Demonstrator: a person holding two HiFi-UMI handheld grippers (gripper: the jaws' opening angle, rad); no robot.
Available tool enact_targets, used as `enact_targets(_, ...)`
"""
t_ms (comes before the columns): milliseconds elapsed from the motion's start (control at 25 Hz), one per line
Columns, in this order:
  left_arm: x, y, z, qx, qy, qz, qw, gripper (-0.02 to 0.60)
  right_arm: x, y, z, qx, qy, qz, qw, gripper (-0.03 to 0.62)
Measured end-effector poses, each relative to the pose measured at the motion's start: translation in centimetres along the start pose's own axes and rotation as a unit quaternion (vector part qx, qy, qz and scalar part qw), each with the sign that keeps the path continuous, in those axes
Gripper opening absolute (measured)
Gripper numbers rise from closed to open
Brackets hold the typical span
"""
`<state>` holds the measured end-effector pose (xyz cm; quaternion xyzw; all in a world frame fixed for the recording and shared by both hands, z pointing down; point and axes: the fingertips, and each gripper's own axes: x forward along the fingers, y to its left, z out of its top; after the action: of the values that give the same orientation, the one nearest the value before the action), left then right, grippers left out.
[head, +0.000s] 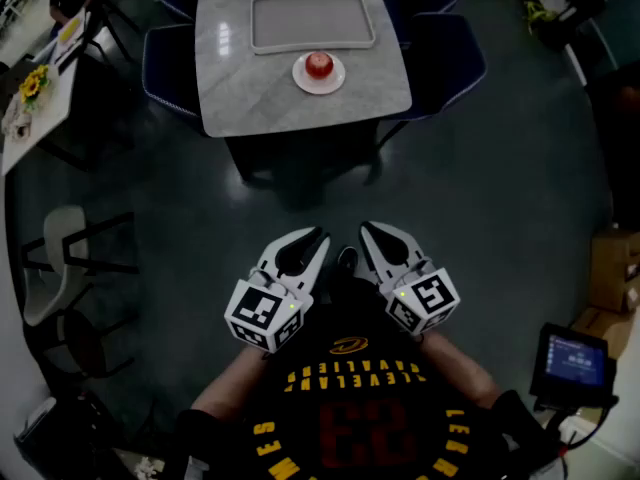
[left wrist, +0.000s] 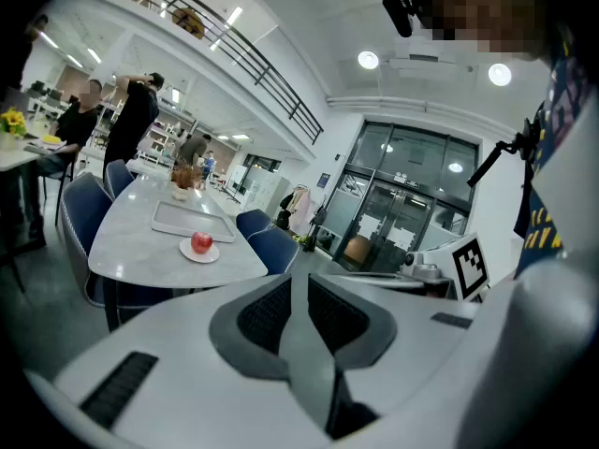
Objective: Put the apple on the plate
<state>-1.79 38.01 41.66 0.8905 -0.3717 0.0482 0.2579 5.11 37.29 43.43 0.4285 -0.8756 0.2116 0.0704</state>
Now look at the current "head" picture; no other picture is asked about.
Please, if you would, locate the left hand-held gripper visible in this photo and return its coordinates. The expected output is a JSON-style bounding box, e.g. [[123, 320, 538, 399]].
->
[[223, 225, 332, 355]]

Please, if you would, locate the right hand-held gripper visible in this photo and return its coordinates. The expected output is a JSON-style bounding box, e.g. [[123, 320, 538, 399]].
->
[[357, 220, 461, 337]]

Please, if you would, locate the white round plate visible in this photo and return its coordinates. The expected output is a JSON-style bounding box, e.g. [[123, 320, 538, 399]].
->
[[291, 51, 347, 96]]

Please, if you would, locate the red apple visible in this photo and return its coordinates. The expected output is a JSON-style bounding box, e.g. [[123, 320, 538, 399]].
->
[[304, 51, 335, 80]]

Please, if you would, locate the person's left forearm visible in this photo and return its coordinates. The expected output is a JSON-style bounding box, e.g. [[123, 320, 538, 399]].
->
[[189, 342, 274, 422]]

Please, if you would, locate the person's right forearm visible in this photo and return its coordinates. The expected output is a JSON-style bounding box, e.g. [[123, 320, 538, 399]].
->
[[417, 330, 504, 409]]

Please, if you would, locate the black shoe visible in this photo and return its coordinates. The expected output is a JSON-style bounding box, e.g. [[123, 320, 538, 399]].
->
[[337, 245, 360, 274]]

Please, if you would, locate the black jersey with yellow print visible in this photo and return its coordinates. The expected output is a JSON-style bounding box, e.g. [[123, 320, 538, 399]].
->
[[174, 277, 566, 480]]

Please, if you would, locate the black tablet monitor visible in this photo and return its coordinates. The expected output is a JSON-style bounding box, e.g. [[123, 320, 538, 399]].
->
[[528, 321, 619, 409]]

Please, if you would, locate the flat cardboard box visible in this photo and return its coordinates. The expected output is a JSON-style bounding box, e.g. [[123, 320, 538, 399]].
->
[[569, 307, 640, 359]]

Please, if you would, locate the grey rectangular tray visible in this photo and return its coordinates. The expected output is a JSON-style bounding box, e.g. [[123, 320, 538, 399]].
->
[[249, 0, 377, 57]]

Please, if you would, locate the black equipment case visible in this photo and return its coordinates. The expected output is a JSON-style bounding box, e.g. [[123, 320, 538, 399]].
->
[[14, 387, 141, 480]]

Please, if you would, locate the white side table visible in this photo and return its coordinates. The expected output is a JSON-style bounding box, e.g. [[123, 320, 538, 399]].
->
[[0, 50, 81, 177]]

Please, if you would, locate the white device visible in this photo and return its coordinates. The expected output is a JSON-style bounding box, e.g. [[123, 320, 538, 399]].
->
[[14, 396, 59, 442]]

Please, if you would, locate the sunflower bouquet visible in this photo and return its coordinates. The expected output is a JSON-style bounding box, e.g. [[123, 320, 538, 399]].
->
[[1, 64, 55, 144]]

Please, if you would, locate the white paper clipboard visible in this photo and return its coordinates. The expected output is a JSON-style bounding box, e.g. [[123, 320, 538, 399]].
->
[[54, 10, 89, 62]]

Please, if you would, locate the black table pedestal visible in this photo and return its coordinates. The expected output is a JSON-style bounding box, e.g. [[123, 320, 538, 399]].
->
[[223, 117, 385, 212]]

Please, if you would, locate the beige chair with black frame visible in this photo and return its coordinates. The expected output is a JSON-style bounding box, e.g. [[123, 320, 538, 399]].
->
[[19, 205, 141, 379]]

